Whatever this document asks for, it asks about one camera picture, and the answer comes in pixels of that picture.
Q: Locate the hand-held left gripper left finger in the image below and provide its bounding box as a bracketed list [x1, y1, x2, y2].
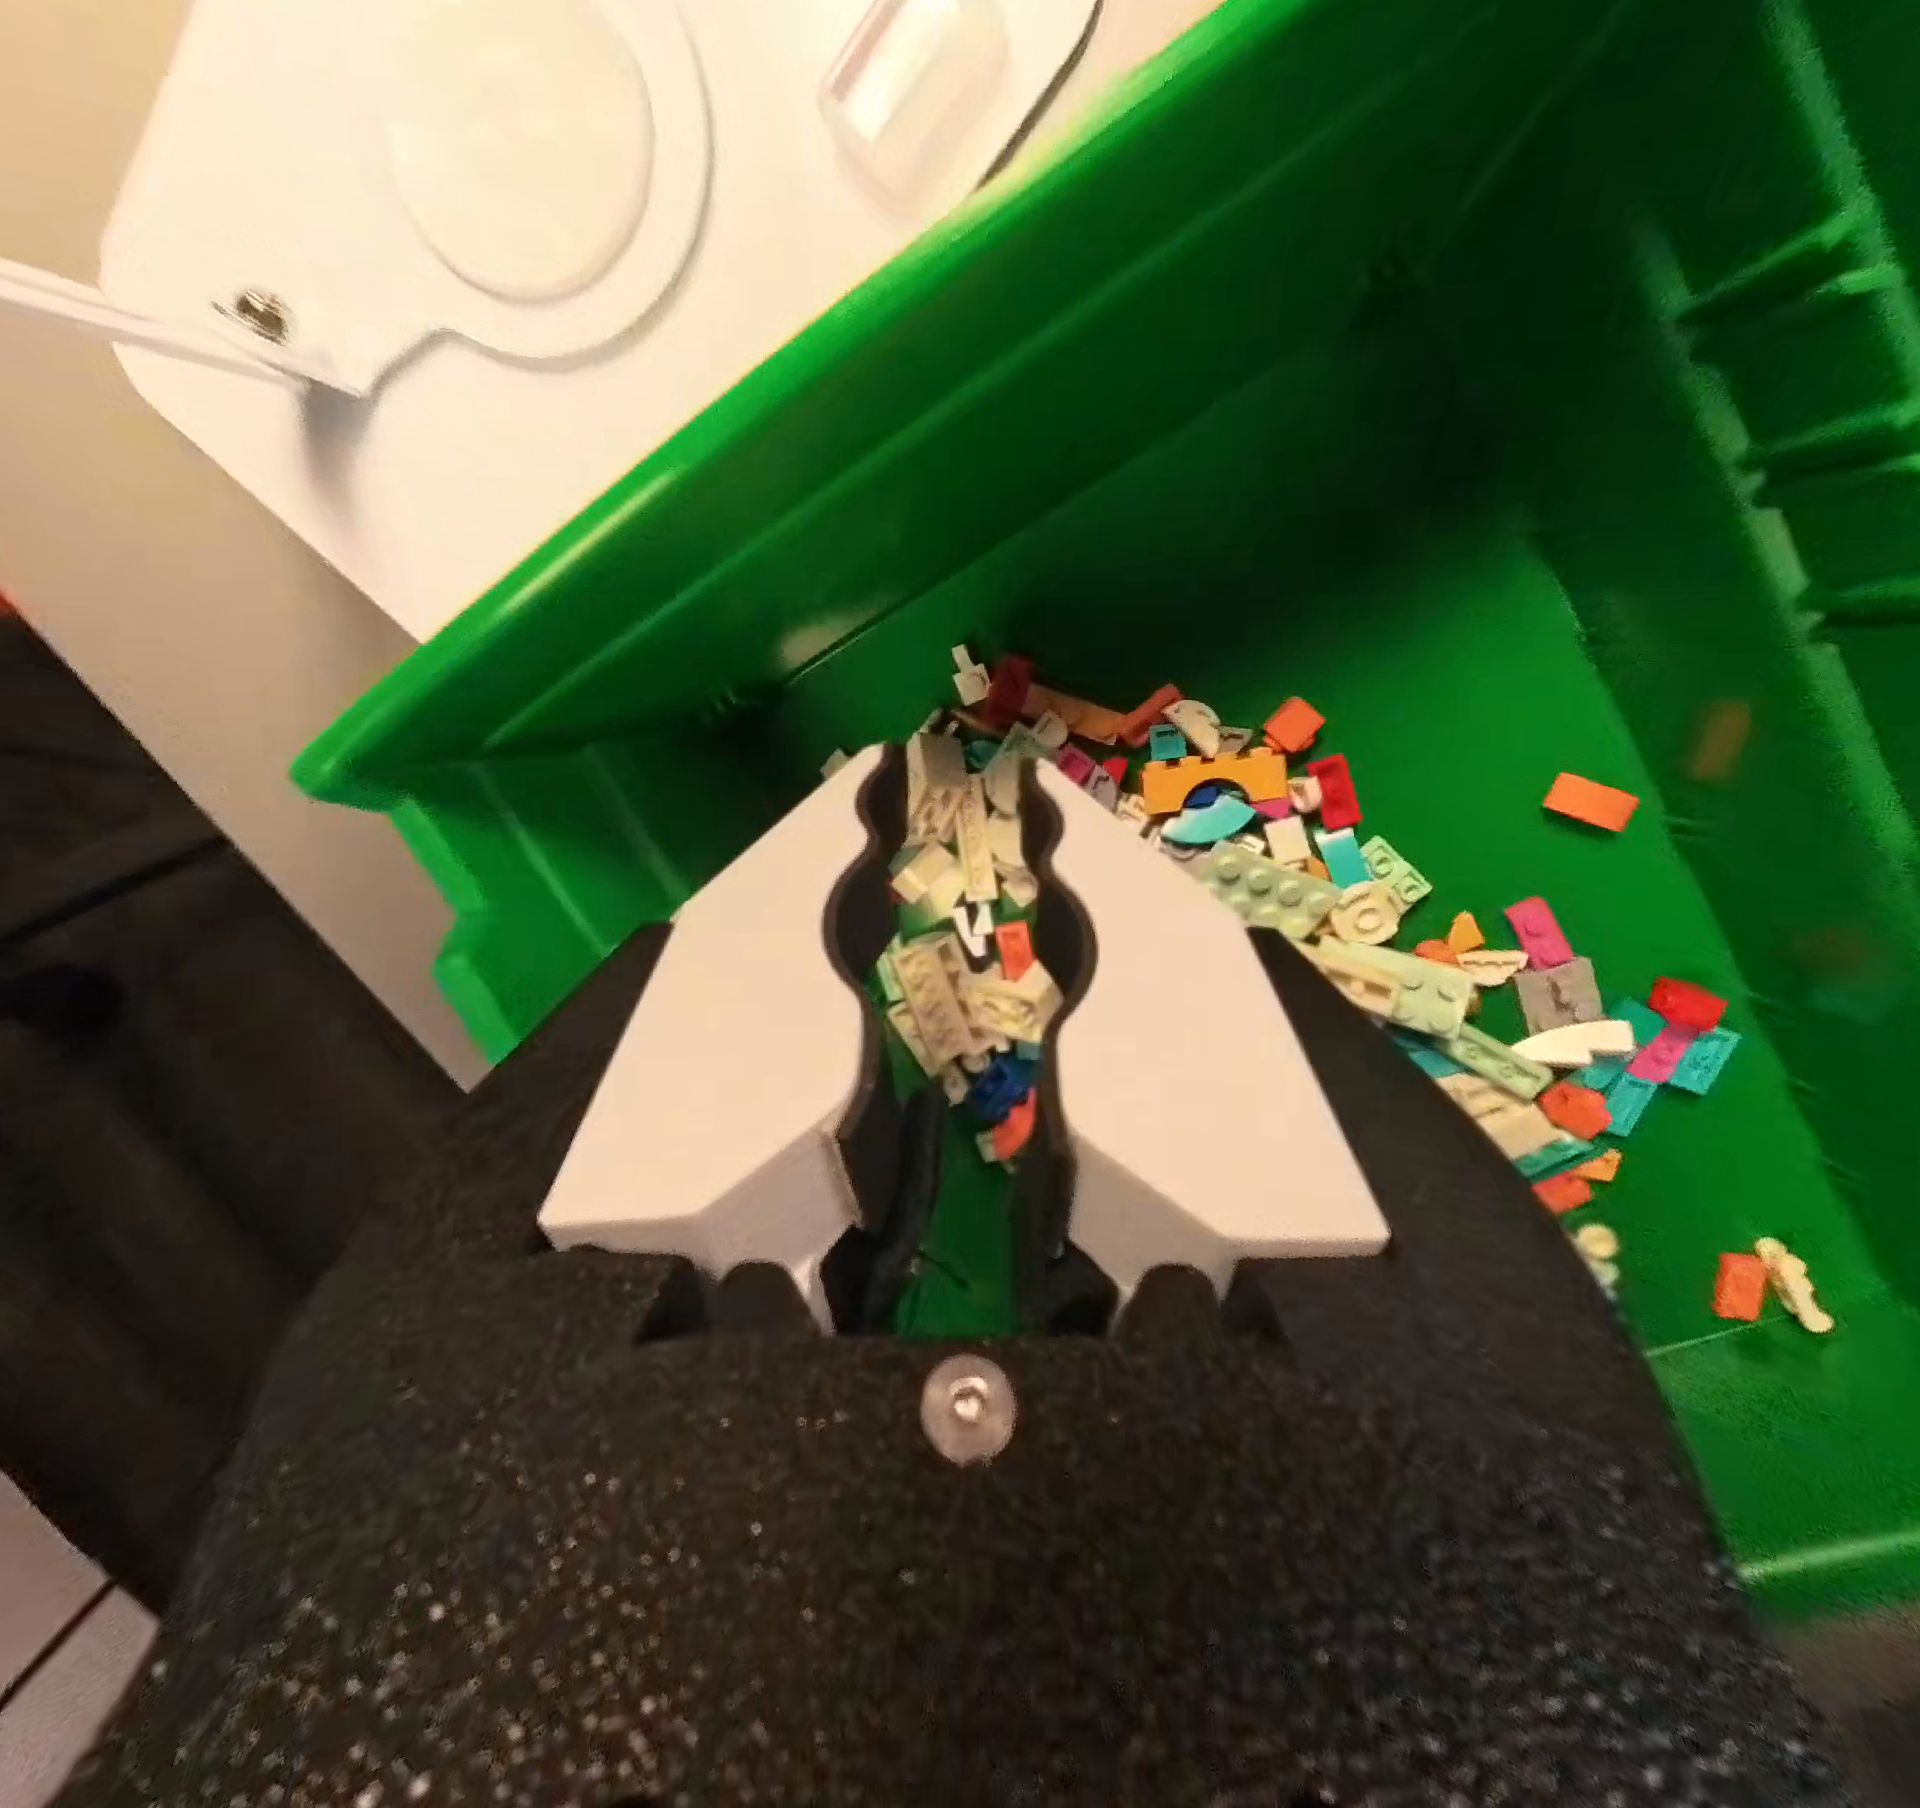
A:
[536, 745, 903, 1300]

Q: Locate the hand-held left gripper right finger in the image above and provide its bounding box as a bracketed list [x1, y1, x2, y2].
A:
[1034, 753, 1390, 1330]

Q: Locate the pile of colourful toy bricks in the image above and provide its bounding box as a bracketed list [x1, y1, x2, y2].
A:
[816, 643, 1841, 1337]

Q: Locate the green plastic bin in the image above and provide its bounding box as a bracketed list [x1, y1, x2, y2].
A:
[292, 0, 1920, 1629]

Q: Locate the wooden book stand white frame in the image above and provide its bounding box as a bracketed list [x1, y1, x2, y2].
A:
[0, 0, 1112, 639]

